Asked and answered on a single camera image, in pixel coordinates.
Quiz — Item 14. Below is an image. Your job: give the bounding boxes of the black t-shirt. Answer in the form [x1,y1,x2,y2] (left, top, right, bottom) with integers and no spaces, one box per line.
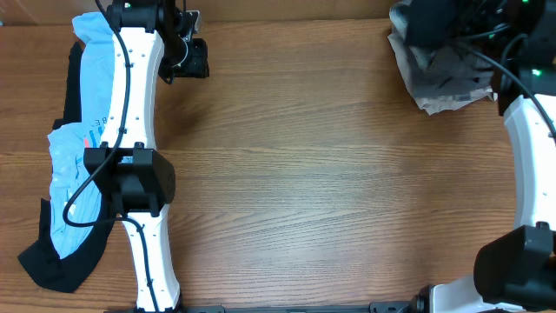
[405,0,505,49]

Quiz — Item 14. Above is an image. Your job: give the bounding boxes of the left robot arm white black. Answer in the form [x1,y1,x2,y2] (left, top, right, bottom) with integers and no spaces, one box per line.
[84,0,209,312]

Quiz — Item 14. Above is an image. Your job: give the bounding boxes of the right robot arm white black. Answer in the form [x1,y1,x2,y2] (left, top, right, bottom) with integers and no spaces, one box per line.
[407,0,555,312]

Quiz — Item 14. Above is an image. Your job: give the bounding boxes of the light blue t-shirt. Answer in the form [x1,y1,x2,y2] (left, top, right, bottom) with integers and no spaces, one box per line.
[48,12,115,259]

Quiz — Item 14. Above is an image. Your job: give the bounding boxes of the black garment under blue shirt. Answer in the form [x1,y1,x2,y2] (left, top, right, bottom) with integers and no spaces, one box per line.
[18,43,113,293]

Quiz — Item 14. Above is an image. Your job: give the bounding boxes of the gray folded garment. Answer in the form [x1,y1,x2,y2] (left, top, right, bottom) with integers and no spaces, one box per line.
[388,1,493,98]

